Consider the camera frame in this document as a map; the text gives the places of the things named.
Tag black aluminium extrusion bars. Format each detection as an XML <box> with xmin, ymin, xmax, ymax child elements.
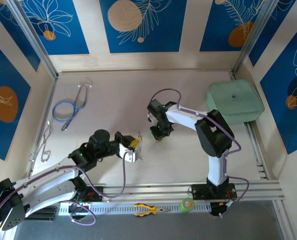
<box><xmin>25</xmin><ymin>206</ymin><xmax>57</xmax><ymax>221</ymax></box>

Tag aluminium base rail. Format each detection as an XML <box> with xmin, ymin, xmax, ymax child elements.
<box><xmin>102</xmin><ymin>181</ymin><xmax>286</xmax><ymax>203</ymax></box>

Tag aluminium side rail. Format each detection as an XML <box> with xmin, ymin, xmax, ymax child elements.
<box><xmin>25</xmin><ymin>76</ymin><xmax>59</xmax><ymax>176</ymax></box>
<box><xmin>243</xmin><ymin>121</ymin><xmax>271</xmax><ymax>181</ymax></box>

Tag silver keyring with chain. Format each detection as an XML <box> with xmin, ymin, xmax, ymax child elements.
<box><xmin>135</xmin><ymin>131</ymin><xmax>146</xmax><ymax>162</ymax></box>

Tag grey slotted cable duct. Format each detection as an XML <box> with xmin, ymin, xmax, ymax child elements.
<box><xmin>57</xmin><ymin>201</ymin><xmax>212</xmax><ymax>216</ymax></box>

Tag aluminium frame post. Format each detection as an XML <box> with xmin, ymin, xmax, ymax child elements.
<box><xmin>5</xmin><ymin>0</ymin><xmax>59</xmax><ymax>80</ymax></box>
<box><xmin>230</xmin><ymin>0</ymin><xmax>281</xmax><ymax>77</ymax></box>

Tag yellow and black pliers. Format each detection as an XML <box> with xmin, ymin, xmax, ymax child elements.
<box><xmin>133</xmin><ymin>202</ymin><xmax>172</xmax><ymax>218</ymax></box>

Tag silver metal forceps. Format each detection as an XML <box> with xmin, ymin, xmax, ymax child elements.
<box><xmin>27</xmin><ymin>119</ymin><xmax>55</xmax><ymax>163</ymax></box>

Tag blue stethoscope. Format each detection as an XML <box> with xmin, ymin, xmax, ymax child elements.
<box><xmin>52</xmin><ymin>83</ymin><xmax>93</xmax><ymax>132</ymax></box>

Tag mint green zipper case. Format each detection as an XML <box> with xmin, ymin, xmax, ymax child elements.
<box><xmin>205</xmin><ymin>79</ymin><xmax>266</xmax><ymax>126</ymax></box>

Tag green tape roll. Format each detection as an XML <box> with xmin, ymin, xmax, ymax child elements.
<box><xmin>179</xmin><ymin>197</ymin><xmax>196</xmax><ymax>215</ymax></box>

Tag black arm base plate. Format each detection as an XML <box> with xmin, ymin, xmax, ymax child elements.
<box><xmin>74</xmin><ymin>184</ymin><xmax>105</xmax><ymax>204</ymax></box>
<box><xmin>190</xmin><ymin>183</ymin><xmax>238</xmax><ymax>201</ymax></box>

